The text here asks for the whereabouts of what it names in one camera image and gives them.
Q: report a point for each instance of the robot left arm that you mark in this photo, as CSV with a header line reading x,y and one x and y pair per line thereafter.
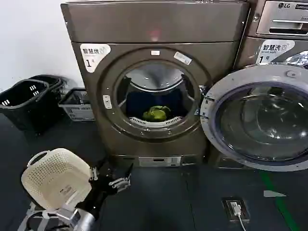
x,y
81,217

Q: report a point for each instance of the white perforated plastic basket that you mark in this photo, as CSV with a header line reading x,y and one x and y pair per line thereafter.
x,y
53,175

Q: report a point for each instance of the green garment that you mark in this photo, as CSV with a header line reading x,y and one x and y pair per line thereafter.
x,y
156,113

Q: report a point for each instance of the round glass dryer door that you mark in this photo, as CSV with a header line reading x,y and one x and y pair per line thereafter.
x,y
260,115

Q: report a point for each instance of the metal floor socket box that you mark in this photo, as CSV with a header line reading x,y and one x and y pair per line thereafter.
x,y
227,209

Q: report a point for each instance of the green floor tape strip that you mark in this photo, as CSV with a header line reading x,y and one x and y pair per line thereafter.
x,y
276,204

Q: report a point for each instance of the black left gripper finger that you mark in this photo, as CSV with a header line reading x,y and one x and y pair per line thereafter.
x,y
121,183
94,173

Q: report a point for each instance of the grey slotted plastic crate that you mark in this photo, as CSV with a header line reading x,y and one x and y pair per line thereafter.
x,y
77,108

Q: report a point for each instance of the grey front-load washing machine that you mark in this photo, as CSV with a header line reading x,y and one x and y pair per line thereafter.
x,y
252,48

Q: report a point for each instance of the grey-brown front-load dryer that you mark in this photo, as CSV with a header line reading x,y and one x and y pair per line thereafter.
x,y
154,29

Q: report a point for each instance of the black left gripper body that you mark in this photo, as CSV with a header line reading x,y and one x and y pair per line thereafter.
x,y
101,190

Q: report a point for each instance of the large black plastic basket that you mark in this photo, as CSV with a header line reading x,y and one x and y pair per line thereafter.
x,y
21,106

